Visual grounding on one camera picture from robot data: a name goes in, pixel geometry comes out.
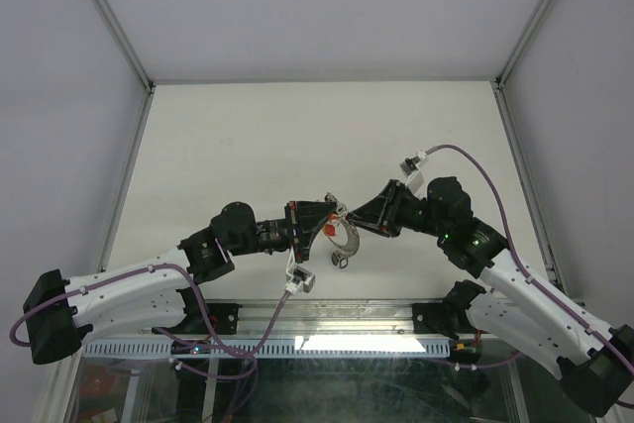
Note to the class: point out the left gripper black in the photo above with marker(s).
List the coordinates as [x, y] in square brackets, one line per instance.
[305, 217]

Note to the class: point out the right aluminium frame post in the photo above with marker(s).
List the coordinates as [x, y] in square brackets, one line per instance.
[535, 21]

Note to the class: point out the aluminium frame post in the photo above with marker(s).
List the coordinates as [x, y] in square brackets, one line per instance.
[123, 43]
[535, 21]

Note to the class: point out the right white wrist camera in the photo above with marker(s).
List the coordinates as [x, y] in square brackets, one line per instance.
[412, 168]

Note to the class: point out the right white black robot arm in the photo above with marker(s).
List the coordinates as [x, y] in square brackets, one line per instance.
[591, 359]

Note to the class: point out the metal keyring holder with rings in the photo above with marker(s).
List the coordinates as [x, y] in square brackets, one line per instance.
[347, 241]

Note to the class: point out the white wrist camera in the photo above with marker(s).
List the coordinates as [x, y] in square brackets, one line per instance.
[298, 278]
[412, 168]

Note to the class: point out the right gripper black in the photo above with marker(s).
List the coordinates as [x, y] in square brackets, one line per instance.
[369, 216]

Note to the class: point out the grey slotted cable duct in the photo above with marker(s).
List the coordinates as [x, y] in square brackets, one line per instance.
[298, 347]

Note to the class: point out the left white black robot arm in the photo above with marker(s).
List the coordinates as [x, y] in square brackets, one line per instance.
[61, 314]

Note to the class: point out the red key tag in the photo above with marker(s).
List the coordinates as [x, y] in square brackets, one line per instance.
[330, 230]

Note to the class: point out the left aluminium frame post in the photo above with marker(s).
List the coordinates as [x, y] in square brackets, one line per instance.
[123, 43]

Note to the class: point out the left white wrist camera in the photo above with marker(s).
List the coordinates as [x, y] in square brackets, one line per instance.
[298, 278]

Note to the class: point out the black key fob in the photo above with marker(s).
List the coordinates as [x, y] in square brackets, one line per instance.
[339, 261]

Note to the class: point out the aluminium mounting rail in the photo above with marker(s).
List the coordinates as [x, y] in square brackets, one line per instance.
[322, 316]

